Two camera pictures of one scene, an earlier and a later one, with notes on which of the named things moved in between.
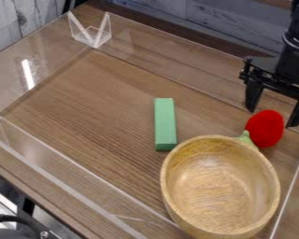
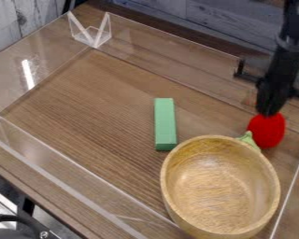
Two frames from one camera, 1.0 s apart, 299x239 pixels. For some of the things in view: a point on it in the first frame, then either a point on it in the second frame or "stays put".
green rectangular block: [165, 124] stays put
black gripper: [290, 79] to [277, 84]
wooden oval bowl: [219, 187] stays put
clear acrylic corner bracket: [90, 35] stays put
